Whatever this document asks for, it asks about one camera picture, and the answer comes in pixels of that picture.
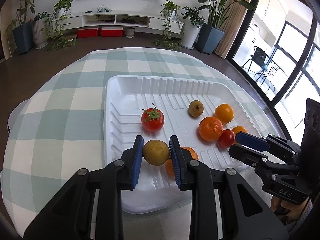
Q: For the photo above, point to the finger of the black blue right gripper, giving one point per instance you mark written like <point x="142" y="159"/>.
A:
<point x="244" y="214"/>

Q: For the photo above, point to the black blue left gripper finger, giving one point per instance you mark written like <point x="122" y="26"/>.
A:
<point x="68" y="215"/>

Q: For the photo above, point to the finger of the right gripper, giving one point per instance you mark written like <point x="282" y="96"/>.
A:
<point x="257" y="141"/>
<point x="259" y="161"/>

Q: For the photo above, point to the small orange fruit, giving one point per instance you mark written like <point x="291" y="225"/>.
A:
<point x="238" y="129"/>

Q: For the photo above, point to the smooth orange fruit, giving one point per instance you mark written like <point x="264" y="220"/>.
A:
<point x="224" y="113"/>

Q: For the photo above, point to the orange mandarin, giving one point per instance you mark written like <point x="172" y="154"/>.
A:
<point x="168" y="163"/>
<point x="210" y="128"/>

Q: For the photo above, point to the brown longan fruit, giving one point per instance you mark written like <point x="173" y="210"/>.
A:
<point x="156" y="152"/>
<point x="196" y="108"/>

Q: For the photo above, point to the red tomato with stem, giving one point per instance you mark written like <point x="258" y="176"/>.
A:
<point x="152" y="119"/>

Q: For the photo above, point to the grey knit sleeve forearm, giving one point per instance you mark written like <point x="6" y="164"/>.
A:
<point x="292" y="226"/>

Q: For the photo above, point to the person's right hand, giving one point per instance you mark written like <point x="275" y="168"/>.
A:
<point x="294" y="210"/>

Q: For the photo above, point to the white plastic tray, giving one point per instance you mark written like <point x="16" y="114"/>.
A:
<point x="125" y="96"/>

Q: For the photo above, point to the black balcony chair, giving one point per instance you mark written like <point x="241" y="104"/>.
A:
<point x="268" y="67"/>

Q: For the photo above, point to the blue planter tall plant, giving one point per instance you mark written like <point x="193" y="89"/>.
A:
<point x="218" y="13"/>

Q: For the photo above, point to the white pot leafy plant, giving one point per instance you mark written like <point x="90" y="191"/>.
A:
<point x="193" y="23"/>

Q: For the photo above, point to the hanging vine plant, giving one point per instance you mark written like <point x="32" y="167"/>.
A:
<point x="168" y="13"/>

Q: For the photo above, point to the beige curtain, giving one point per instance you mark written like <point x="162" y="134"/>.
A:
<point x="231" y="26"/>

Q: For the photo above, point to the white tv cabinet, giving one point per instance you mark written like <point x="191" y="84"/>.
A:
<point x="119" y="19"/>

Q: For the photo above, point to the left white pot plant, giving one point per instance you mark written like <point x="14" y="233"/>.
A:
<point x="39" y="30"/>

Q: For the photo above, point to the left red storage box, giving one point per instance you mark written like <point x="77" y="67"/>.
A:
<point x="87" y="32"/>

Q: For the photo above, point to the red storage box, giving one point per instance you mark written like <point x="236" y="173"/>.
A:
<point x="87" y="32"/>
<point x="111" y="31"/>

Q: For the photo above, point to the left trailing pothos plant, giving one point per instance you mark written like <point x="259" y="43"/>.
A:
<point x="55" y="27"/>

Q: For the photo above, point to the left blue planter plant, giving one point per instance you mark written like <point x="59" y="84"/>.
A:
<point x="23" y="32"/>

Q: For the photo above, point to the right red storage box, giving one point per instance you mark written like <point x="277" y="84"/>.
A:
<point x="111" y="31"/>

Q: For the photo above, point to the black camera module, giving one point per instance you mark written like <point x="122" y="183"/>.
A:
<point x="312" y="127"/>

